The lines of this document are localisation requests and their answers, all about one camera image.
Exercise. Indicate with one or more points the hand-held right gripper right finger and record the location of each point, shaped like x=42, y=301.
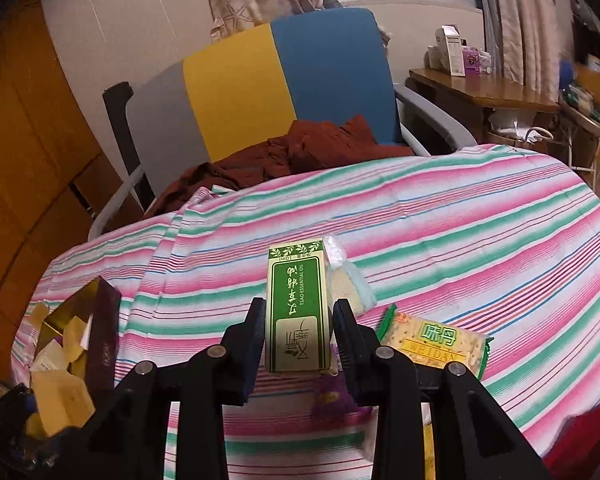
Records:
x=350, y=360

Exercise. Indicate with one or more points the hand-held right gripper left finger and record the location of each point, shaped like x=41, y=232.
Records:
x=245, y=360

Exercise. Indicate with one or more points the green white box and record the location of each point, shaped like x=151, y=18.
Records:
x=297, y=310

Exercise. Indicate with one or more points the yellow green cracker packet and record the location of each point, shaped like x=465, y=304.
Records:
x=435, y=342

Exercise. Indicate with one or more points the clear plastic bag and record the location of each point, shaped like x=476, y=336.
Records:
x=336, y=252

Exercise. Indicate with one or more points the gold-lined tin box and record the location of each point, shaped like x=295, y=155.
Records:
x=105, y=340

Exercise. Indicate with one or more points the purple snack packet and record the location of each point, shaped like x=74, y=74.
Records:
x=337, y=397

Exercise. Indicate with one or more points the rust brown jacket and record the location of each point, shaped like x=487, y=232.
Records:
x=305, y=150

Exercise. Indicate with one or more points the red cloth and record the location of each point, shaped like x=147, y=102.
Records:
x=585, y=445

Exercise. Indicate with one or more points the grey yellow blue chair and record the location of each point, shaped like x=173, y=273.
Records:
x=280, y=90

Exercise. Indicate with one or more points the white plastic bag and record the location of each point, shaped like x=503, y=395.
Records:
x=505, y=127

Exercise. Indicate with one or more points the wooden wardrobe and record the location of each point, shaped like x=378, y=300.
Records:
x=30, y=160

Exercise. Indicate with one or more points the wooden desk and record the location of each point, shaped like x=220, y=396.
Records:
x=480, y=92

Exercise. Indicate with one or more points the small white carton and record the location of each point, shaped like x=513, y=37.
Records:
x=434, y=57

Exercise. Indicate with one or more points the purple carton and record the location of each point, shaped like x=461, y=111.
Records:
x=471, y=60

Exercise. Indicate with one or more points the tall white carton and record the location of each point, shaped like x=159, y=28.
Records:
x=452, y=50

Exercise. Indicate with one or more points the cluttered side table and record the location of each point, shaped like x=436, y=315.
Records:
x=587, y=110

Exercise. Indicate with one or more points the beige side curtain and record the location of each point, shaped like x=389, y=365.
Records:
x=525, y=20

